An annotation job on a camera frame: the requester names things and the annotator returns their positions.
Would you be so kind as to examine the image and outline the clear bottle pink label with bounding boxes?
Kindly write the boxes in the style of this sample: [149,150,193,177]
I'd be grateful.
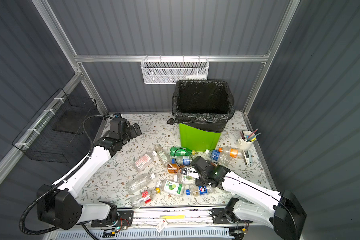
[133,151,157,172]

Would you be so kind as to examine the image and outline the clear bottle red label front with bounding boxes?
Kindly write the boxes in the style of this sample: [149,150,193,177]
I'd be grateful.
[130,188,162,210]

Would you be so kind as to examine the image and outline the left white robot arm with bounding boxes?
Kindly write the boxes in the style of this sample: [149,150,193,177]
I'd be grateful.
[36,118,142,230]

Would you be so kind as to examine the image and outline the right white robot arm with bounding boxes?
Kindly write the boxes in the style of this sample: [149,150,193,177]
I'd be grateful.
[184,156,307,240]

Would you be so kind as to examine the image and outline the blue label bottle near bin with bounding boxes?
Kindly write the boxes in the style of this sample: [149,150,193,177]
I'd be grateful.
[205,150,226,163]

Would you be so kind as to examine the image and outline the green bottle near bin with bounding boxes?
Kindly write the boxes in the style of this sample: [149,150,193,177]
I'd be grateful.
[170,147,196,157]

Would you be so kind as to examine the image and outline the green bin with black liner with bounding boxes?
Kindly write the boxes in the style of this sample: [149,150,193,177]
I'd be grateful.
[167,80,235,152]

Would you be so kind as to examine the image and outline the blue label bottle front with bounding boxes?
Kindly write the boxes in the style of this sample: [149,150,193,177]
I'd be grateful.
[185,186,215,196]

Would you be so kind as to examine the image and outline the lime label bottle upper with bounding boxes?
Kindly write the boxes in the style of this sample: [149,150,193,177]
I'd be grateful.
[174,174,196,185]

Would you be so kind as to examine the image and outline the lime label bottle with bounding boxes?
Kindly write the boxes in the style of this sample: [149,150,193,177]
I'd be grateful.
[156,180,185,196]
[174,174,196,185]

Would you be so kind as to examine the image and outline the clear bottle green-white label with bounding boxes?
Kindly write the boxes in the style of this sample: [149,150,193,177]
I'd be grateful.
[155,145,169,165]

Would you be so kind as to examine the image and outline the orange label clear bottle right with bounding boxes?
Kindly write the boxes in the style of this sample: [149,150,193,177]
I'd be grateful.
[218,147,242,160]

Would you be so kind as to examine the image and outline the clear bottle blue label centre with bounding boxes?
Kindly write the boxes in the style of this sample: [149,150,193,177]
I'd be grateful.
[170,156,193,166]

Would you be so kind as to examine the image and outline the white stapler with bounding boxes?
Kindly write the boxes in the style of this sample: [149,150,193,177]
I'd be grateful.
[243,150,253,167]

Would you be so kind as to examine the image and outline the brown tea bottle left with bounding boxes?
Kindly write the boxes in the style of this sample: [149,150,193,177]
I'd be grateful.
[167,164,188,175]

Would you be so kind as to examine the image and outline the white pen cup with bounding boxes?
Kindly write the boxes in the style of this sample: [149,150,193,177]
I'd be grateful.
[236,129,261,151]

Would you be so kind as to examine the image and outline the lime label bottle lower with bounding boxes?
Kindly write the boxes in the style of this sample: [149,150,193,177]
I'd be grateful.
[156,180,185,196]

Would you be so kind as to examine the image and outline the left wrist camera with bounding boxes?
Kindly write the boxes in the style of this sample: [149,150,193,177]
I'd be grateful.
[113,113,122,118]

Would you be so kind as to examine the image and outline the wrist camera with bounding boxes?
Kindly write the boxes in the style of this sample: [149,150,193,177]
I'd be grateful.
[183,168,200,179]
[113,113,122,118]

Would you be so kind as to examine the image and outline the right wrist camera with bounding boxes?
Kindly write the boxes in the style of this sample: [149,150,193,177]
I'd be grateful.
[183,168,200,179]

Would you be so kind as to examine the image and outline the left black corrugated cable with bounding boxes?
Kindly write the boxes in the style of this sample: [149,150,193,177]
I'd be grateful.
[18,114,121,236]

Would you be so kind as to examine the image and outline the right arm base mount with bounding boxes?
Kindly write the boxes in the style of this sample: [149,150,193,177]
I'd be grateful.
[209,208,235,225]

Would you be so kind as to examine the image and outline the white wire wall basket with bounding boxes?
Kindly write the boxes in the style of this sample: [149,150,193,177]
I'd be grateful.
[141,59,210,85]

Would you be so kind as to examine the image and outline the yellow marker on rail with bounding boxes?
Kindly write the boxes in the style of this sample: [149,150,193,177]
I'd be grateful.
[160,215,186,220]

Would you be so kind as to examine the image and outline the black wire wall basket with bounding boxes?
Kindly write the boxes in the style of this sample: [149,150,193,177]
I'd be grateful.
[12,92,98,164]

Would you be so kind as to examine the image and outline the white tag on rail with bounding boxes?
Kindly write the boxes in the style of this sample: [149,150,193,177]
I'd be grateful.
[156,219,168,233]

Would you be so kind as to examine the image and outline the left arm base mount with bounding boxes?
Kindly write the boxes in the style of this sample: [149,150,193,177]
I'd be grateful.
[91,210,134,228]

